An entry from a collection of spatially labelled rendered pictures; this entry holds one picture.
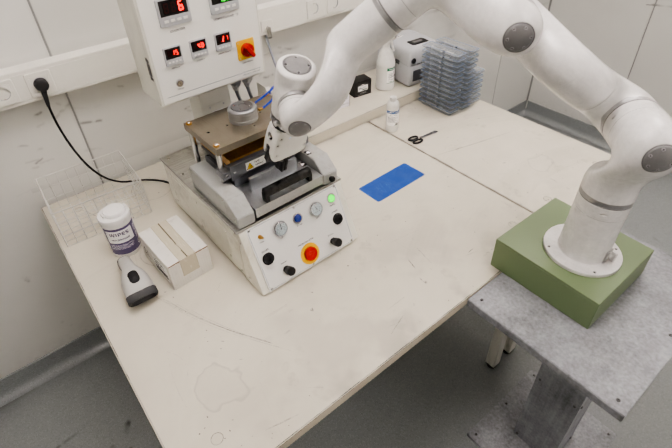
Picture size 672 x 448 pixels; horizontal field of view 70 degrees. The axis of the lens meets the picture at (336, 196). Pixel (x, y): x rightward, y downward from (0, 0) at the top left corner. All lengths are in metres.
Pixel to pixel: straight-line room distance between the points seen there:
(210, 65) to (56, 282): 1.09
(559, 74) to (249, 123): 0.75
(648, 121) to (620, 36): 2.30
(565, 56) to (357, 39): 0.39
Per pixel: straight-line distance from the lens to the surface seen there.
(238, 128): 1.30
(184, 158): 1.56
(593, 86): 1.07
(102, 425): 2.15
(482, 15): 0.92
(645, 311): 1.46
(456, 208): 1.58
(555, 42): 1.04
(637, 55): 3.39
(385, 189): 1.63
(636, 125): 1.12
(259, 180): 1.29
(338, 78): 0.96
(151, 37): 1.31
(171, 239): 1.41
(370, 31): 0.96
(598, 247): 1.32
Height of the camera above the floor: 1.74
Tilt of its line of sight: 38 degrees down
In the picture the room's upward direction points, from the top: 2 degrees counter-clockwise
